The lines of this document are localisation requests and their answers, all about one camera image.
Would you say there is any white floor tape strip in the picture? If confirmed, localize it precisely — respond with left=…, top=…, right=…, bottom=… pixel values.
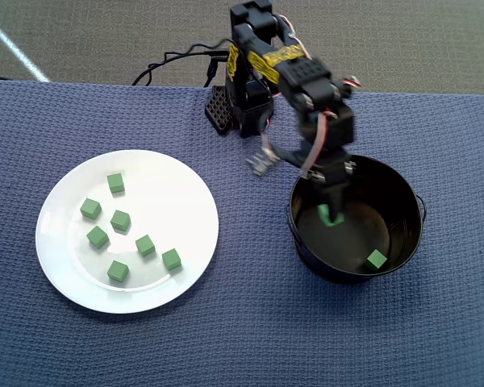
left=0, top=10, right=51, bottom=83

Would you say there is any small camera circuit board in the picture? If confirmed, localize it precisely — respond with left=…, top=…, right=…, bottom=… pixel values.
left=245, top=144, right=282, bottom=177

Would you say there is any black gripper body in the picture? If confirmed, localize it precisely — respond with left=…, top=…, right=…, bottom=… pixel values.
left=298, top=105, right=358, bottom=187

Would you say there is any blue woven table cloth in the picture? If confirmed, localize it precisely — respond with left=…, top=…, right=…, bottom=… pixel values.
left=0, top=78, right=484, bottom=387

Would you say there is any green cube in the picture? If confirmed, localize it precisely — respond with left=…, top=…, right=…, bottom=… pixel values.
left=110, top=209, right=131, bottom=233
left=79, top=198, right=102, bottom=221
left=135, top=234, right=156, bottom=258
left=317, top=203, right=346, bottom=227
left=161, top=248, right=182, bottom=272
left=365, top=248, right=389, bottom=271
left=106, top=172, right=126, bottom=194
left=106, top=260, right=130, bottom=282
left=86, top=225, right=111, bottom=249

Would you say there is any thick black cable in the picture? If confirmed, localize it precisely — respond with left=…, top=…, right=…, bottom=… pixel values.
left=131, top=39, right=232, bottom=87

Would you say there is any black metal bucket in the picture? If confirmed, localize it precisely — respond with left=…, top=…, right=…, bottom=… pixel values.
left=285, top=154, right=428, bottom=285

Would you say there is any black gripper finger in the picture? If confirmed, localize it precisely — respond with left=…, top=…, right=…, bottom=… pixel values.
left=325, top=181, right=347, bottom=222

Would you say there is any thin black plug cable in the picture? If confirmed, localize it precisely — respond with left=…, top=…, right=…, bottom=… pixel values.
left=203, top=55, right=230, bottom=88

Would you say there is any white round plate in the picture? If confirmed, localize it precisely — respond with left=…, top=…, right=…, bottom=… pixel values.
left=35, top=149, right=220, bottom=314

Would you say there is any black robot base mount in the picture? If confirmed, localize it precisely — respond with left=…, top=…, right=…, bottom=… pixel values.
left=204, top=72, right=275, bottom=139

